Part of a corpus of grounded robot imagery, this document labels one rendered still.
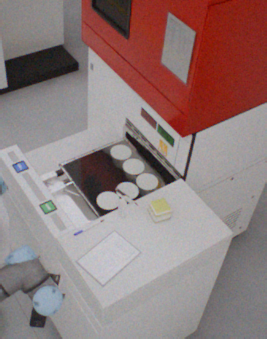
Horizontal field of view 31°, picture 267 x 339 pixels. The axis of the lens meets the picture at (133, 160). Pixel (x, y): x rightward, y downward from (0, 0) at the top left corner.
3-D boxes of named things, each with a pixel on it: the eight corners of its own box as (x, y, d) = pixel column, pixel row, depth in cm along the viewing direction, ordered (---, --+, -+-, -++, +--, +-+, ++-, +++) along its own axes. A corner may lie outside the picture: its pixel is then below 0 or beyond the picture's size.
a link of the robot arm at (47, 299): (52, 278, 125) (69, 305, 125) (49, 273, 136) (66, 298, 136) (25, 296, 123) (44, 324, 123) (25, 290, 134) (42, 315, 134)
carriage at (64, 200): (53, 177, 223) (52, 173, 221) (94, 233, 204) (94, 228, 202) (37, 184, 220) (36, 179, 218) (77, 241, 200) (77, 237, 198)
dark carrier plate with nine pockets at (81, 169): (124, 140, 238) (125, 139, 238) (166, 185, 220) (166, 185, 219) (62, 165, 223) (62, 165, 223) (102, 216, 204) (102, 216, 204)
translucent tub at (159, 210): (163, 206, 202) (164, 196, 197) (170, 220, 197) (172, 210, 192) (146, 211, 199) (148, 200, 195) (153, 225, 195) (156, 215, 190)
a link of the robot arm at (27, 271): (-10, 267, 124) (13, 303, 124) (28, 242, 126) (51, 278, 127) (-8, 264, 131) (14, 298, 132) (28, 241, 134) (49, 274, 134)
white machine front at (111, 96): (91, 99, 270) (93, 36, 241) (181, 196, 226) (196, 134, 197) (87, 101, 268) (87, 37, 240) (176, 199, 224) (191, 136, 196)
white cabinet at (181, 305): (101, 216, 317) (106, 122, 258) (194, 337, 264) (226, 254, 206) (9, 259, 289) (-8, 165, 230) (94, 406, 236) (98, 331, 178)
